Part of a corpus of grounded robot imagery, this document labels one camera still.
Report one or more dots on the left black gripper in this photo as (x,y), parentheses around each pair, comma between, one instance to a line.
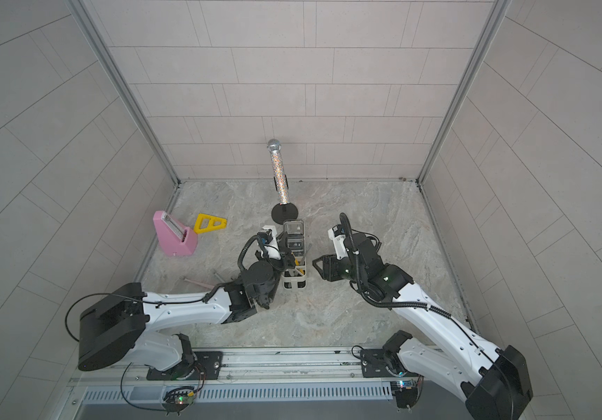
(284,257)

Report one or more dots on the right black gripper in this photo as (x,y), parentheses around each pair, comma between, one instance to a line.
(340,265)

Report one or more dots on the yellow toothbrush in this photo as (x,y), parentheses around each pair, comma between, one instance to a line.
(299,268)

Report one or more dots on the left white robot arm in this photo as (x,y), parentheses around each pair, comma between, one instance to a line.
(129,324)

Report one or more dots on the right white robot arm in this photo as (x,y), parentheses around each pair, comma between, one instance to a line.
(492,382)

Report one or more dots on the light blue toothbrush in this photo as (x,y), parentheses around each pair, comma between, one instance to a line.
(221,278)

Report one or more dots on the pink toothbrush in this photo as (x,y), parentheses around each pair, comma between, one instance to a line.
(198,283)

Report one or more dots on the yellow triangular block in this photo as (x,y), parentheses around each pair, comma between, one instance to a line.
(208,223)

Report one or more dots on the black microphone stand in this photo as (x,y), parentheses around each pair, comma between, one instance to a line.
(285,210)

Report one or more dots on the pink metronome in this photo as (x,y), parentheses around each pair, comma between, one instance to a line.
(174,238)

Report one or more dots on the rhinestone silver microphone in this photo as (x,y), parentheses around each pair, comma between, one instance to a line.
(275,151)

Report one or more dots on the left controller board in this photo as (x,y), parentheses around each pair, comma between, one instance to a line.
(177,400)

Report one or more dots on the controller board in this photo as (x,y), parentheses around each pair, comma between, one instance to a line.
(177,400)
(407,394)

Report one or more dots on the right controller board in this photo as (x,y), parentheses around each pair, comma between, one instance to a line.
(407,394)

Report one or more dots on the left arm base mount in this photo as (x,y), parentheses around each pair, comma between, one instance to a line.
(204,365)

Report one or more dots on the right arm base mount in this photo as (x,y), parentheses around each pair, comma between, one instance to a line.
(380,363)

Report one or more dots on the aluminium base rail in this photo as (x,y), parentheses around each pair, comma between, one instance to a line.
(247,375)

